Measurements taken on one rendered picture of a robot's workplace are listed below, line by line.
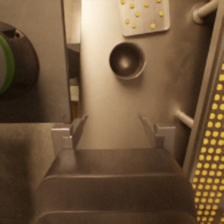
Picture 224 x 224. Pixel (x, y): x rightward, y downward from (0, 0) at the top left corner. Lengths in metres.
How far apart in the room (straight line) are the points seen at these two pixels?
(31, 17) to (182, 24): 0.35
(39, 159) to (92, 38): 1.31
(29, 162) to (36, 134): 0.29
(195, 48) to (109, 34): 0.23
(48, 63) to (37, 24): 0.07
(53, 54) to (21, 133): 1.25
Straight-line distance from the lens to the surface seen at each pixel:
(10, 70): 0.31
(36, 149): 1.57
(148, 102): 0.48
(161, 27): 0.48
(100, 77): 0.46
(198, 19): 0.51
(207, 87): 0.36
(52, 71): 0.36
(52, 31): 0.36
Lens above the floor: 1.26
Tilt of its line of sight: 74 degrees down
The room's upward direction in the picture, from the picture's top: 179 degrees clockwise
